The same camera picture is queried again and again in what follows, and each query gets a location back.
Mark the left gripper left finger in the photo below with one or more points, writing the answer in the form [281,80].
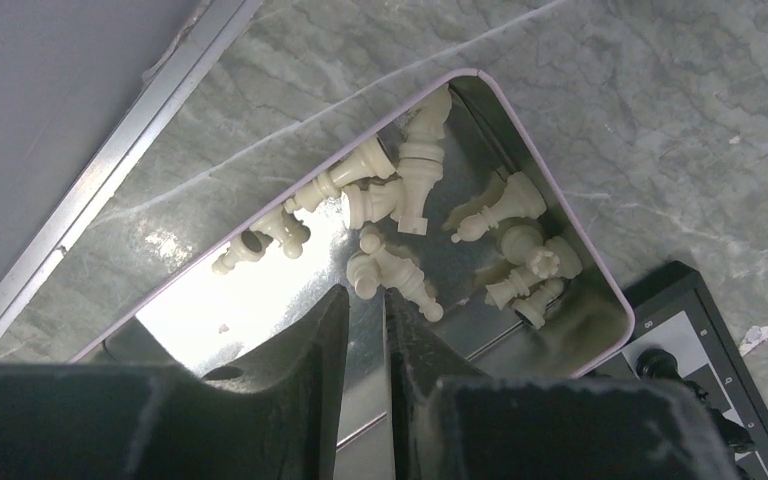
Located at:
[274,416]

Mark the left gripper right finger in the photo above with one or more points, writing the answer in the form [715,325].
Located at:
[450,420]

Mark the black white chess board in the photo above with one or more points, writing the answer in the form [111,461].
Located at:
[680,336]

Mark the silver metal tin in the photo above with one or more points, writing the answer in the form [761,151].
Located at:
[448,201]

